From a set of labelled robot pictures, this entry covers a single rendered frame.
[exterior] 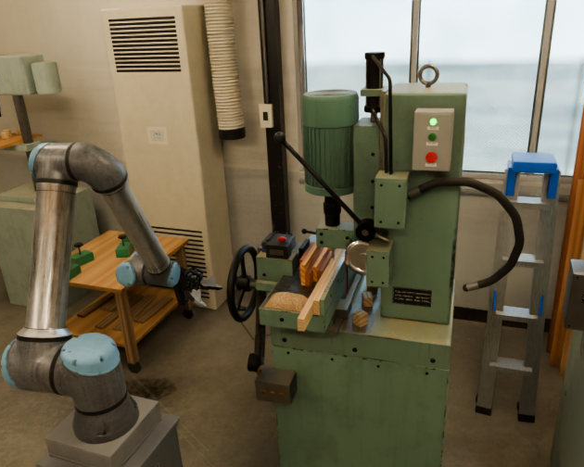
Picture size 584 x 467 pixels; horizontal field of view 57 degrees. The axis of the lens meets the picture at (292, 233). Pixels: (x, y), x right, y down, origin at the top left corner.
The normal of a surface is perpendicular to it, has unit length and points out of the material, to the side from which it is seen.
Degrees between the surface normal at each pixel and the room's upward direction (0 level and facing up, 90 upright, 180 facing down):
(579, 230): 87
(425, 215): 90
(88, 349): 5
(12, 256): 90
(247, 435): 0
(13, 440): 0
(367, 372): 90
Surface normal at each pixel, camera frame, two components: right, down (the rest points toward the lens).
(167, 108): -0.35, 0.37
